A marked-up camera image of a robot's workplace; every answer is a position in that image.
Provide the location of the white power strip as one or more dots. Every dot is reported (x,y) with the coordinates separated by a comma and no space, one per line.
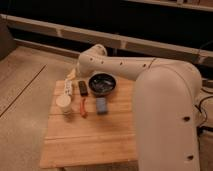
(68,87)

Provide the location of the black bowl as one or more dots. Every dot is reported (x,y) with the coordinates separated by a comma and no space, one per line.
(102,84)

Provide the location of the metal rail frame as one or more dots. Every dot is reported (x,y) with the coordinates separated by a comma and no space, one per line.
(199,56)

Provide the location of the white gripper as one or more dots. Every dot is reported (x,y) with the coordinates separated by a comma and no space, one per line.
(73,74)

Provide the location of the black eraser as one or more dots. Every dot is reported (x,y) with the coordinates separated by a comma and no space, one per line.
(83,88)

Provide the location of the white ceramic cup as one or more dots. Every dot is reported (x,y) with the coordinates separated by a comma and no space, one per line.
(64,103)

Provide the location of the blue sponge block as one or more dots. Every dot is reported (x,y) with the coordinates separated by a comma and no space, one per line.
(101,105)

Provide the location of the wooden board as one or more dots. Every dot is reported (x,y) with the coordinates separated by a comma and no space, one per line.
(74,140)

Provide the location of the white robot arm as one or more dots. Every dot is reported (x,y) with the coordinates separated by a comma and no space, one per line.
(164,94)

